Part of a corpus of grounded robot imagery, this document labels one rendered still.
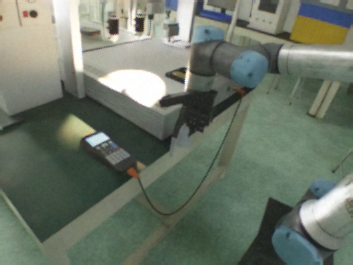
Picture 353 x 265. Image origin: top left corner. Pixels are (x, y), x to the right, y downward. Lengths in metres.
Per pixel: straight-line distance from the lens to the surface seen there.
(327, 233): 0.56
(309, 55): 0.58
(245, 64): 0.50
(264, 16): 3.37
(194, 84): 0.59
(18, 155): 0.78
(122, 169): 0.63
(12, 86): 0.94
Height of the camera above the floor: 1.23
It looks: 36 degrees down
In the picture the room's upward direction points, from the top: 9 degrees clockwise
